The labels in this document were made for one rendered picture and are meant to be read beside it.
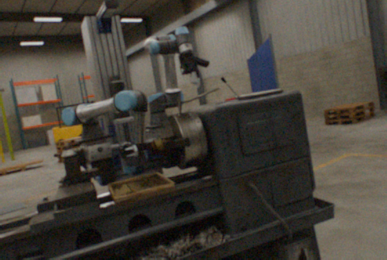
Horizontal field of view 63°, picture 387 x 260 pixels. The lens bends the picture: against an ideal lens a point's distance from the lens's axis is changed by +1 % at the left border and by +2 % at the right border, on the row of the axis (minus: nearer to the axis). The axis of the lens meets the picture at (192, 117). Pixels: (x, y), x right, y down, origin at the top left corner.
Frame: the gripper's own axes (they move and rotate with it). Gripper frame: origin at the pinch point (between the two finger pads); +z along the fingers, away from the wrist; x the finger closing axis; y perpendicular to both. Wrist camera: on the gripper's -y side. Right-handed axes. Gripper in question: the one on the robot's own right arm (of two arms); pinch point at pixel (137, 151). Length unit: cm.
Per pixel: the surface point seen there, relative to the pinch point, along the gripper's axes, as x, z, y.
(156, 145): 0.7, 0.8, -10.7
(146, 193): -19.6, 14.5, 1.5
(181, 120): 11.3, 7.2, -25.1
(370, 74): -1, -623, -900
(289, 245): -66, 22, -66
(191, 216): -37.7, 12.1, -19.2
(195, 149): -4.8, 12.0, -27.9
